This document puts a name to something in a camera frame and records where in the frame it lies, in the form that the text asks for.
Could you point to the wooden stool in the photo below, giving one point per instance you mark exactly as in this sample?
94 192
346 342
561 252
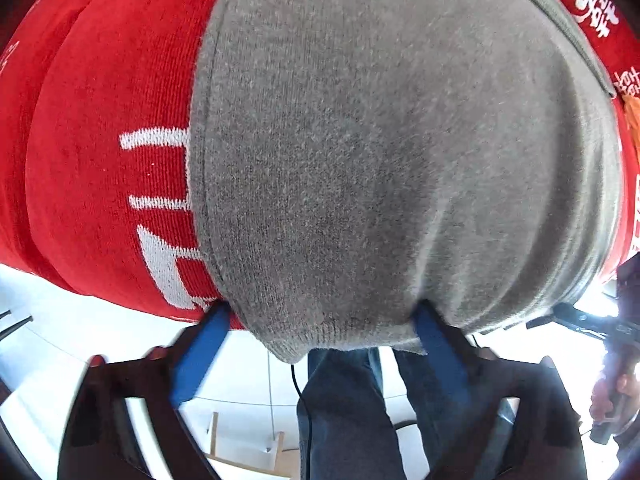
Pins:
214 435

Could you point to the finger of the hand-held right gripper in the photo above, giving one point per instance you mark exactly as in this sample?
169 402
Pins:
580 317

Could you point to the person's right hand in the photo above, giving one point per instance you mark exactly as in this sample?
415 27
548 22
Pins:
629 392

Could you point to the red printed blanket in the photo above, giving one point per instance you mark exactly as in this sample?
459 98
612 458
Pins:
100 85

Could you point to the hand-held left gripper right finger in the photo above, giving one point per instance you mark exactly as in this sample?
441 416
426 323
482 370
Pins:
440 355

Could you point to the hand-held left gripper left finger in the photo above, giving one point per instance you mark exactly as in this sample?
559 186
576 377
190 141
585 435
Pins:
200 355

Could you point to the grey knit sweater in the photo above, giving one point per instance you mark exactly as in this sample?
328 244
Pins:
375 160

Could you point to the person's right leg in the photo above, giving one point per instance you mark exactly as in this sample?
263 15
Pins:
425 400

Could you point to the orange cloth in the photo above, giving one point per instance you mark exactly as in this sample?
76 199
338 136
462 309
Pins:
634 120

